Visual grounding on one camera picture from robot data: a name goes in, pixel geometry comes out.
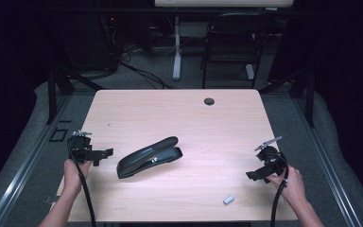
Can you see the white desk leg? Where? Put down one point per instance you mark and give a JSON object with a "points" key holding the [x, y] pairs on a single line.
{"points": [[250, 72], [177, 53]]}

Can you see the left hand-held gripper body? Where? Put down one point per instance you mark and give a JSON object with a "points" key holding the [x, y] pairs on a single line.
{"points": [[80, 146]]}

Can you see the person's left hand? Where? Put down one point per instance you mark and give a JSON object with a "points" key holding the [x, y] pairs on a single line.
{"points": [[72, 176]]}

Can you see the black chair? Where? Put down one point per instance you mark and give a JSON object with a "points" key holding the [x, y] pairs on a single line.
{"points": [[233, 47]]}

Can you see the dark computer tower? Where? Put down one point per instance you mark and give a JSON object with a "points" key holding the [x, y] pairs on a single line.
{"points": [[88, 44]]}

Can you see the person's right hand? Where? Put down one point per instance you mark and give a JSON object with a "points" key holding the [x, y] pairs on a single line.
{"points": [[293, 187]]}

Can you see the aluminium floor rail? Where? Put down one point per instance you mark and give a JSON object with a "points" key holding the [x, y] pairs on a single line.
{"points": [[331, 176], [22, 170]]}

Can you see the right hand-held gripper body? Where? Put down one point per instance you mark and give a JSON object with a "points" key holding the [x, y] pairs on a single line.
{"points": [[272, 157]]}

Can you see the grey tape strip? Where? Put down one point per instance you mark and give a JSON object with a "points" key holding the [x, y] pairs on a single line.
{"points": [[49, 199]]}

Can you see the black stapler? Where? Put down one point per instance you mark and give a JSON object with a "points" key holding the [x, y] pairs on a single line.
{"points": [[145, 157]]}

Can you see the black metal stand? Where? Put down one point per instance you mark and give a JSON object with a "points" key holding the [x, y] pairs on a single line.
{"points": [[52, 94], [310, 101]]}

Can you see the silver staple strip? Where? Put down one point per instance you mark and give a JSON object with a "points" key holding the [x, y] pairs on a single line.
{"points": [[228, 199]]}

